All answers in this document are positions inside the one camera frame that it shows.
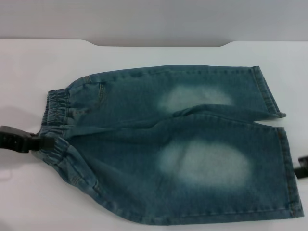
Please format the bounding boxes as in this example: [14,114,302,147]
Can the blue denim shorts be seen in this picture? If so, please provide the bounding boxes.
[36,64,304,226]

